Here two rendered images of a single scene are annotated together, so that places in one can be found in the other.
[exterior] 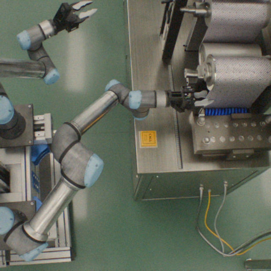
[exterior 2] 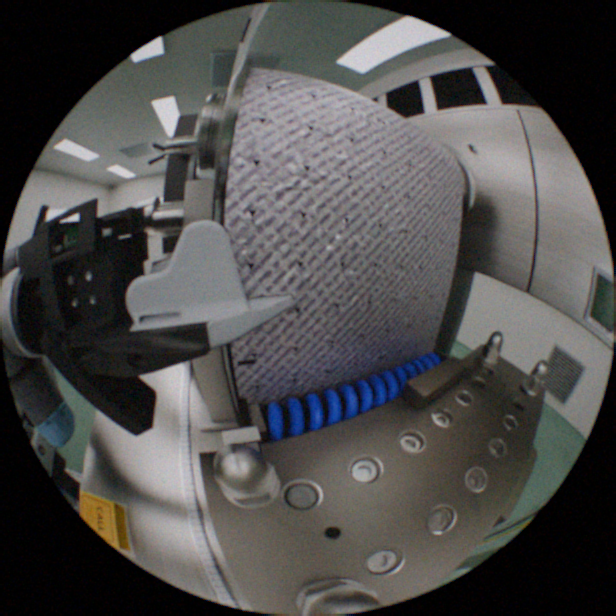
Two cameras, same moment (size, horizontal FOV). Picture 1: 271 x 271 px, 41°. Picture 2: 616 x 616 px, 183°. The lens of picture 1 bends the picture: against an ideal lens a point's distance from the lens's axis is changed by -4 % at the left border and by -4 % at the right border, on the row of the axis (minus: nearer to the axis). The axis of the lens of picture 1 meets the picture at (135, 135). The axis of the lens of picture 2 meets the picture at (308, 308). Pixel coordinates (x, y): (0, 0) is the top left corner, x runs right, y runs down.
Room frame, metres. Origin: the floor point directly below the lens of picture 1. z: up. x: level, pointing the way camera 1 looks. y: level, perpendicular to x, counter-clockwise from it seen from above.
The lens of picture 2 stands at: (0.61, -0.29, 1.16)
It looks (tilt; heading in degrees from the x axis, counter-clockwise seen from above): 22 degrees down; 348
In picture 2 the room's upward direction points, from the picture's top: 4 degrees clockwise
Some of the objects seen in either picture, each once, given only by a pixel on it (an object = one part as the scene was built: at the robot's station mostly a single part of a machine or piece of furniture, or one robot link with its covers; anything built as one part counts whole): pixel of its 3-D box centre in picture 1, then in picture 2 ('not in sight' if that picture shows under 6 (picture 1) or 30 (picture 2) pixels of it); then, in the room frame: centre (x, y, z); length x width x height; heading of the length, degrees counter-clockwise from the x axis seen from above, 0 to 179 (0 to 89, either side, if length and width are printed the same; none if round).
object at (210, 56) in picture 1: (210, 72); (230, 130); (0.78, -0.25, 1.25); 0.15 x 0.01 x 0.15; 13
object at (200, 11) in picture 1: (201, 9); not in sight; (1.02, -0.17, 1.33); 0.06 x 0.06 x 0.06; 13
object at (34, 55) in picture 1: (37, 52); not in sight; (0.80, 0.50, 1.12); 0.11 x 0.08 x 0.11; 42
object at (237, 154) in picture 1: (239, 155); (489, 503); (0.56, -0.49, 0.96); 0.10 x 0.03 x 0.11; 103
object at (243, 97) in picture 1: (232, 97); (386, 271); (0.75, -0.38, 1.13); 0.23 x 0.01 x 0.18; 103
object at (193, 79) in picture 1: (190, 86); (192, 331); (0.81, -0.20, 1.05); 0.06 x 0.05 x 0.31; 103
